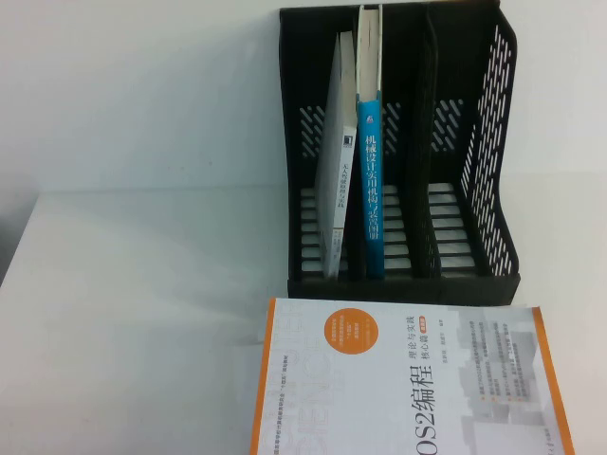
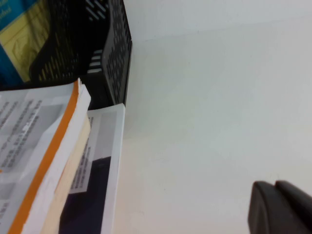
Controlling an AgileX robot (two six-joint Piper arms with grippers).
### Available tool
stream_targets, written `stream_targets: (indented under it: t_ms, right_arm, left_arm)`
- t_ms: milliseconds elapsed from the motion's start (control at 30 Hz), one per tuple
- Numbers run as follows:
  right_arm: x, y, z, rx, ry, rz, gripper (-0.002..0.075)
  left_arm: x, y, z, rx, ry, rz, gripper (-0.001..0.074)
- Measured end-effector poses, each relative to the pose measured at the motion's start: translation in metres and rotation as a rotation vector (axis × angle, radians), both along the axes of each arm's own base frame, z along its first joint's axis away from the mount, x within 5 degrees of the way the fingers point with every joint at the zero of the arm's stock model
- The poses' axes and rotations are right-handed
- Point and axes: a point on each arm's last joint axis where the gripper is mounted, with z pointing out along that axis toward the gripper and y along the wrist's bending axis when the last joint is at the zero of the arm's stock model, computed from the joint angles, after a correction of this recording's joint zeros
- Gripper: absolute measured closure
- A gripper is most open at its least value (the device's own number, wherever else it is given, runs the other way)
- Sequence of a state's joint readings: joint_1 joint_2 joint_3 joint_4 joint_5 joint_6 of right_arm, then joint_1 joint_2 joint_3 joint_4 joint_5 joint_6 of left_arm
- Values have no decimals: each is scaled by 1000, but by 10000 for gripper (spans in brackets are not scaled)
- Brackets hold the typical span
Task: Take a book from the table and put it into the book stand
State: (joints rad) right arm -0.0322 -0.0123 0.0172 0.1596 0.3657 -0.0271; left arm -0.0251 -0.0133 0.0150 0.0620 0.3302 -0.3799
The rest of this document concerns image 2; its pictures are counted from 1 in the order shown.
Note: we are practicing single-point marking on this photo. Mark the white-bordered dark navy book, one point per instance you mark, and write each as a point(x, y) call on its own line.
point(107, 146)

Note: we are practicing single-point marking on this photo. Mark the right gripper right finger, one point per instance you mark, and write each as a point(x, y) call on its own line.
point(297, 197)

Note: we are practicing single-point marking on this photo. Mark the blue spine book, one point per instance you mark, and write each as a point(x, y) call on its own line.
point(7, 65)

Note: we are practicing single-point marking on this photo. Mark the orange-edged white ROS2 book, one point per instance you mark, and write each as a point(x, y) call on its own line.
point(24, 134)

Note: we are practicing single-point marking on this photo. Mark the black mesh book stand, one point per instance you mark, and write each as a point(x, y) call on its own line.
point(117, 61)

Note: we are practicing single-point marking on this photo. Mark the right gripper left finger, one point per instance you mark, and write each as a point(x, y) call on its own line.
point(268, 214)

